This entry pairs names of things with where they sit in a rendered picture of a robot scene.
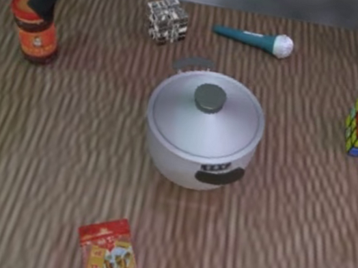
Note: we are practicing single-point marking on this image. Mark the red sauce jar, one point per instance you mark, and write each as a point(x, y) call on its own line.
point(37, 43)

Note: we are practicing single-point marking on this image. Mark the metallic pot lid grey knob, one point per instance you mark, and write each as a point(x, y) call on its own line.
point(175, 112)

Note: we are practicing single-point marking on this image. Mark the silver mirror puzzle cube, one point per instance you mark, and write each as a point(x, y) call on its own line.
point(166, 20)

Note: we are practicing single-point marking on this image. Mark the teal toy microphone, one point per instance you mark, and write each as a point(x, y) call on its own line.
point(251, 38)

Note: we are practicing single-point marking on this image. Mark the red playing card box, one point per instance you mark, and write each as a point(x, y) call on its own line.
point(108, 257)

